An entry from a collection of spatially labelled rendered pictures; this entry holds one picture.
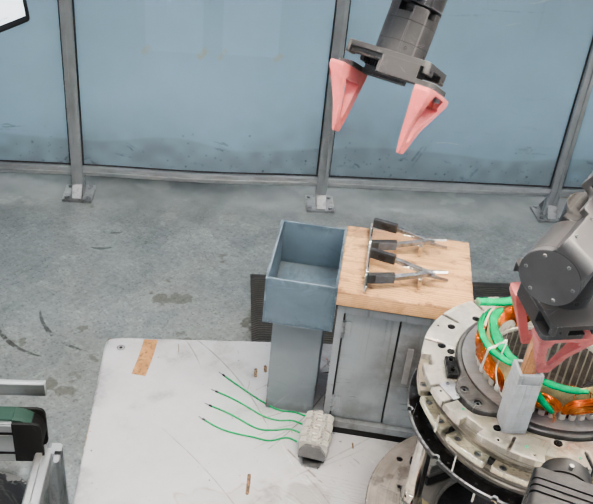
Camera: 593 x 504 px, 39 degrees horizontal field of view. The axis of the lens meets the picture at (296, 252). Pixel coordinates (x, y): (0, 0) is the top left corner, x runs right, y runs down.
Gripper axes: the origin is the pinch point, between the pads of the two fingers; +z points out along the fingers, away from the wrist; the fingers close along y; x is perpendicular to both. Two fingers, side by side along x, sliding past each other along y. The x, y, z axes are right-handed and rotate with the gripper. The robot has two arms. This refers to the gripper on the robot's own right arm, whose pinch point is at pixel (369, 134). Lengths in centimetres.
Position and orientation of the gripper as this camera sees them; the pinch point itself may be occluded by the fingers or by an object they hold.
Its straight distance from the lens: 94.7
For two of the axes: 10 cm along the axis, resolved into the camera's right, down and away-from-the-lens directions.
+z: -3.5, 9.3, 1.3
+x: 4.4, 0.4, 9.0
